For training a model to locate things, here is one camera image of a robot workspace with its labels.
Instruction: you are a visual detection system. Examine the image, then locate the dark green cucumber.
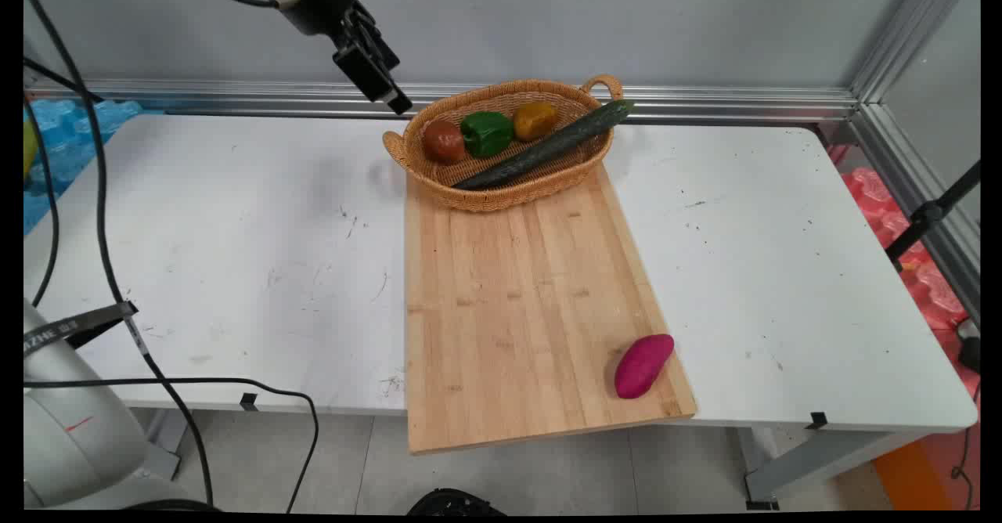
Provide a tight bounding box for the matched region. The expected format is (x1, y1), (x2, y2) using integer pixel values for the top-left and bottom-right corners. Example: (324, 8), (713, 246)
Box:
(452, 99), (636, 191)

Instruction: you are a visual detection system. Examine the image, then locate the red brown tomato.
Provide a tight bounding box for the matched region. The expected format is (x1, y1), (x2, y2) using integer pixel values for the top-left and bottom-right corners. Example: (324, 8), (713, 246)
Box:
(423, 121), (467, 166)

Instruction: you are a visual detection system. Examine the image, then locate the green bell pepper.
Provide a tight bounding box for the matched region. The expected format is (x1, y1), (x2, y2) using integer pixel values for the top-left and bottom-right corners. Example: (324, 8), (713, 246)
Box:
(460, 111), (515, 158)

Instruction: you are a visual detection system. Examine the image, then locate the yellow bell pepper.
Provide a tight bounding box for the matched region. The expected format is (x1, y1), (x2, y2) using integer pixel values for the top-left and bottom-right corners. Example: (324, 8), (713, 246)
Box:
(513, 102), (560, 142)

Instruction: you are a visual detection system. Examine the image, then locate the woven wicker basket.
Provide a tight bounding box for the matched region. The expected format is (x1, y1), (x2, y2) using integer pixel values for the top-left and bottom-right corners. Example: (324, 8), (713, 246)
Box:
(382, 74), (625, 213)

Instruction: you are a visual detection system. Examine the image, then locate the bamboo cutting board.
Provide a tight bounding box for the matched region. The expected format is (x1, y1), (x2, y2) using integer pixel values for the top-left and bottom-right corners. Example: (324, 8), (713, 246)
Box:
(404, 161), (697, 456)

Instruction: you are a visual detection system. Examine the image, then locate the blue foam mat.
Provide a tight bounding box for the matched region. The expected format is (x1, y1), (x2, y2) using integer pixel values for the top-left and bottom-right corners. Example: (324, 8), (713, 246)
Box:
(23, 98), (146, 236)

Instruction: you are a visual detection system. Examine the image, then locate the purple sweet potato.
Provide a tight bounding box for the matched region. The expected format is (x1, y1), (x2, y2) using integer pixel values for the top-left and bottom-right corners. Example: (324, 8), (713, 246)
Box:
(614, 334), (676, 400)

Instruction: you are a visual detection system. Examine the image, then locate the black round object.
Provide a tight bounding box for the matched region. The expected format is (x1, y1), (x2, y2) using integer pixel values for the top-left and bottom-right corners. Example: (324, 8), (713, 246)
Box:
(406, 489), (508, 517)

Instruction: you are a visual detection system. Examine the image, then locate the black tripod stand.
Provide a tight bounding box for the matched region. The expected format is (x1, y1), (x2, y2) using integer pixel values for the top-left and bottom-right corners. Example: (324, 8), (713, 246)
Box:
(885, 161), (982, 273)

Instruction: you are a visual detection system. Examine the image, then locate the red foam mat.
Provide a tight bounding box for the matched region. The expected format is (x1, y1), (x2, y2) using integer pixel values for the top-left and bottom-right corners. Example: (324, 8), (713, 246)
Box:
(828, 144), (981, 399)

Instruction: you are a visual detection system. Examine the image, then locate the grey table leg with foot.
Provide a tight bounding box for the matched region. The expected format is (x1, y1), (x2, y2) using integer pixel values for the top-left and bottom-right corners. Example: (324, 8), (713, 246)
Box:
(736, 427), (934, 511)

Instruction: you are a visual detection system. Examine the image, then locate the black power adapter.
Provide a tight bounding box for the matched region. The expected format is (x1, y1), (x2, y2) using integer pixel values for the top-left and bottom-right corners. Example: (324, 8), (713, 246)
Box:
(957, 319), (982, 375)

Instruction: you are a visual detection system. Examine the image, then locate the thick black cable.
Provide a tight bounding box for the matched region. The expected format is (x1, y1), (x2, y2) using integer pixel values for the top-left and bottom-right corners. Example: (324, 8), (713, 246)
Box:
(23, 0), (215, 507)

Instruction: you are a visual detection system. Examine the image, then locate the long aluminium frame rail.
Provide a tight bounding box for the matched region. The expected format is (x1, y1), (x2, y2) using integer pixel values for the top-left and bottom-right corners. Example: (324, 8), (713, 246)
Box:
(23, 77), (862, 126)

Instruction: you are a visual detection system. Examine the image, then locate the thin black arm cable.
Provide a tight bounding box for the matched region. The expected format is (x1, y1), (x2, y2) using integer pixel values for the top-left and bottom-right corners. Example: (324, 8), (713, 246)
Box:
(23, 97), (61, 307)

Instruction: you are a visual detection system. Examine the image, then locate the thin black floor cable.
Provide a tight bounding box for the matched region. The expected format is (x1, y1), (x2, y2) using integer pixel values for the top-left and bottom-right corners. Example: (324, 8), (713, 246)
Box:
(23, 377), (320, 513)

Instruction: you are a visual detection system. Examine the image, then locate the grey velcro strap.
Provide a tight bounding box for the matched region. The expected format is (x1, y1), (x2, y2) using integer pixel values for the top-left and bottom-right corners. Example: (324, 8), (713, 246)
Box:
(23, 301), (141, 356)

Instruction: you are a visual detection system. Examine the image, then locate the aluminium corner frame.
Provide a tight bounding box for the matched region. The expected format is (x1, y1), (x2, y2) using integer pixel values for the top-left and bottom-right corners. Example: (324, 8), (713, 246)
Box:
(849, 0), (982, 324)

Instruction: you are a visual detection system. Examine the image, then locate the thin black cable by mat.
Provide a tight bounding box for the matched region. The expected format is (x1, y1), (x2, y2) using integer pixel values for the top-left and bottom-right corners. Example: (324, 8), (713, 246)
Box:
(950, 382), (982, 510)

